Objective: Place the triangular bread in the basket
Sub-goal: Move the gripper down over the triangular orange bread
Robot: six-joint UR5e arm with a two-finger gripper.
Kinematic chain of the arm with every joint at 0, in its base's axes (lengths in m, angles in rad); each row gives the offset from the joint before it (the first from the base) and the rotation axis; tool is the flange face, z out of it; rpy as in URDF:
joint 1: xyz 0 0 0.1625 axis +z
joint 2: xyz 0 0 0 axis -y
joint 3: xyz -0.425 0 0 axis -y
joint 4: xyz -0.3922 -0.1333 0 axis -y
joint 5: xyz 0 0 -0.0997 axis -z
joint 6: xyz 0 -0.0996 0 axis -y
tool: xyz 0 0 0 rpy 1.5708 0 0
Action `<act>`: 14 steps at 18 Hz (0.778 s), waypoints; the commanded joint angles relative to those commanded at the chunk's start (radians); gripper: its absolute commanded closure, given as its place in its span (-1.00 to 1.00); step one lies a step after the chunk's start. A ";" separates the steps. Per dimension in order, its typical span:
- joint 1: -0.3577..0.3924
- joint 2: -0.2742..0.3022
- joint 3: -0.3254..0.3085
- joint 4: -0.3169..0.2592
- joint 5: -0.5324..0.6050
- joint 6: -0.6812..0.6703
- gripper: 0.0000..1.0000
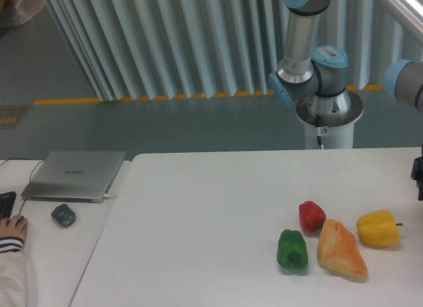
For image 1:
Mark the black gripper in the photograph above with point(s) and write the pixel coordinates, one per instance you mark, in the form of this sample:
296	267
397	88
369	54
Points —
416	175

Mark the orange triangular bread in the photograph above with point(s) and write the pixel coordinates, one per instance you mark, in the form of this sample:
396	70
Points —
337	251

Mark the white sleeved forearm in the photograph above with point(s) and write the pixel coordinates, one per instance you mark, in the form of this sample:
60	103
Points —
13	272

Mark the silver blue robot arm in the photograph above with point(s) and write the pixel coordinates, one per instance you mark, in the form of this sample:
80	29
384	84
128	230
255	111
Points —
316	78

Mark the person's hand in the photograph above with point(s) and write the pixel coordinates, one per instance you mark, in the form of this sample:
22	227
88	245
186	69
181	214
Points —
12	231

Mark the yellow bell pepper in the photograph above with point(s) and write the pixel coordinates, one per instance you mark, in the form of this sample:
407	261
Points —
378	229

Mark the red bell pepper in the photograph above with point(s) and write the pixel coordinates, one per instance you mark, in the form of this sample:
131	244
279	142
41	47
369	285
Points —
311	217

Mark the green bell pepper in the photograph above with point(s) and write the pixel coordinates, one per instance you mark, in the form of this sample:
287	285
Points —
292	250

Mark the white folding screen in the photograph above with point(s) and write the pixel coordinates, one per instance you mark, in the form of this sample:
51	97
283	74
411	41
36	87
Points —
147	48

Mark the silver closed laptop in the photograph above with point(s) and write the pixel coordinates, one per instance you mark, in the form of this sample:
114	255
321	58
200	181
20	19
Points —
80	176

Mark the black keyboard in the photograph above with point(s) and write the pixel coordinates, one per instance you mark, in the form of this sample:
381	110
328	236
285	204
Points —
7	201

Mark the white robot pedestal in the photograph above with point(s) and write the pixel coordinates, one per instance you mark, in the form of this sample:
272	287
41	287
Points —
340	137

